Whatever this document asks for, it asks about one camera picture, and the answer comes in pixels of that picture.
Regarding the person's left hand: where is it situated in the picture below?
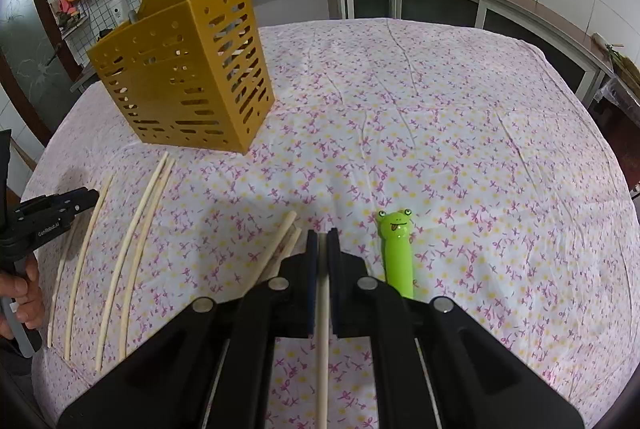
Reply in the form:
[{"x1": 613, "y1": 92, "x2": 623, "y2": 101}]
[{"x1": 0, "y1": 254, "x2": 47, "y2": 341}]

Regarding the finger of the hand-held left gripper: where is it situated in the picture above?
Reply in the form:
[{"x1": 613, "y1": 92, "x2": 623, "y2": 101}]
[{"x1": 47, "y1": 188, "x2": 101, "y2": 217}]

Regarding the yellow perforated utensil holder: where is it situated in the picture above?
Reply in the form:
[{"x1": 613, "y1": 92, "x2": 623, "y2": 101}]
[{"x1": 86, "y1": 0, "x2": 276, "y2": 154}]

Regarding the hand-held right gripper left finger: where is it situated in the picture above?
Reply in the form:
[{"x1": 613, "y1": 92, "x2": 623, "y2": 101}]
[{"x1": 57, "y1": 230, "x2": 321, "y2": 429}]

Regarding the floral white tablecloth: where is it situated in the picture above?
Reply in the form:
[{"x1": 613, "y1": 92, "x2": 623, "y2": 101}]
[{"x1": 20, "y1": 16, "x2": 640, "y2": 429}]

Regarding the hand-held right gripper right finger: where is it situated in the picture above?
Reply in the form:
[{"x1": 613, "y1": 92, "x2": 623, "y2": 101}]
[{"x1": 327, "y1": 228, "x2": 586, "y2": 429}]

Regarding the pale wooden chopstick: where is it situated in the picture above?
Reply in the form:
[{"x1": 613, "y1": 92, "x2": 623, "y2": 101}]
[
  {"x1": 267, "y1": 227, "x2": 304, "y2": 280},
  {"x1": 64, "y1": 175, "x2": 116, "y2": 360},
  {"x1": 247, "y1": 210, "x2": 299, "y2": 297},
  {"x1": 314, "y1": 233, "x2": 332, "y2": 429},
  {"x1": 94, "y1": 152, "x2": 170, "y2": 372},
  {"x1": 119, "y1": 157, "x2": 177, "y2": 362},
  {"x1": 47, "y1": 221, "x2": 81, "y2": 349}
]

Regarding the kitchen counter cabinet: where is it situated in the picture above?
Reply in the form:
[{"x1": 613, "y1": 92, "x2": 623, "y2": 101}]
[{"x1": 248, "y1": 0, "x2": 617, "y2": 102}]

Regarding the green frog handle knife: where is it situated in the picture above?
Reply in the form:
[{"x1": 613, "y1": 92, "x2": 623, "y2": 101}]
[{"x1": 375, "y1": 208, "x2": 416, "y2": 301}]

